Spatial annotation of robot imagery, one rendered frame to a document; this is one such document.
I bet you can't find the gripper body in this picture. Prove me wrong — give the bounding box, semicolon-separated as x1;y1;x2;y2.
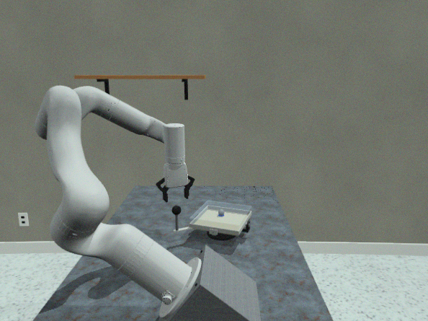
163;162;188;188

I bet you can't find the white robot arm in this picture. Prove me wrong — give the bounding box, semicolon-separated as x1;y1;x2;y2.
35;85;201;320

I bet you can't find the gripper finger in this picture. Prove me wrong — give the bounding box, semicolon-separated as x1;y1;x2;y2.
184;176;195;199
156;178;168;203

